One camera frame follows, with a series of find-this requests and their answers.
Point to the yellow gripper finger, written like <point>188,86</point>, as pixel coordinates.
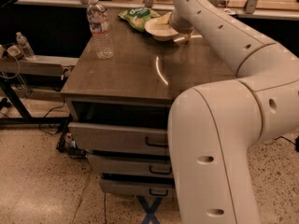
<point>164,20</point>

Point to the white paper bowl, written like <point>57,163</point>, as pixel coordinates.
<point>160,32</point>

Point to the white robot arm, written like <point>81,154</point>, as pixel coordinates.
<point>211,126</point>

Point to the green rice chip bag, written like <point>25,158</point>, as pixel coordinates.
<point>138,16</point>

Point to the clear plastic water bottle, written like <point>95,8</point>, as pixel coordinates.
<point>100,29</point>

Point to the grey drawer cabinet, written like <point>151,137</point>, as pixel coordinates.
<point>136,87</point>

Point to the small background water bottle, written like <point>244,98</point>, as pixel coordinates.
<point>25,46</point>

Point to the top grey drawer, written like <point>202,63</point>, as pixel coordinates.
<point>121,139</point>

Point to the grey drawer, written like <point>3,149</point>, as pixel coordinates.
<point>130,166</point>
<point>121,139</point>
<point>138,188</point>

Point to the middle grey drawer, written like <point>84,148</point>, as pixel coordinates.
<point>130,166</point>

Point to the bottom grey drawer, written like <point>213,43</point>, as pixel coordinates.
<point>138,188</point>

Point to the black side table frame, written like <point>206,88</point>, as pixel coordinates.
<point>49,66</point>

